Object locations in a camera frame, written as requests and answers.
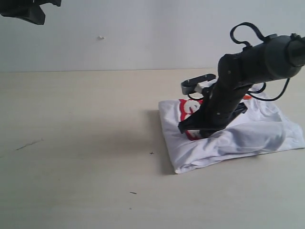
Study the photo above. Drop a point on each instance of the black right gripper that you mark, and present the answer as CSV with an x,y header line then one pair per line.
x,y
217,113

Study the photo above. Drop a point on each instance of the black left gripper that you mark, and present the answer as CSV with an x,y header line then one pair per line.
x,y
27,10

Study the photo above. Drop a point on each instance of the white t-shirt red lettering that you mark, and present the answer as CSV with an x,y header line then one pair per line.
x,y
262,129

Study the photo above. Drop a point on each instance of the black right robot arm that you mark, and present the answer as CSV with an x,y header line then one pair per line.
x,y
277,58

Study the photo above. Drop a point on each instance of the orange neck tag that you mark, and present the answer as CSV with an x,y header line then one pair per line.
x,y
247,97

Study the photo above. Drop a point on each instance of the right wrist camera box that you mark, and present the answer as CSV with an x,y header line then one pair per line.
x,y
201,84

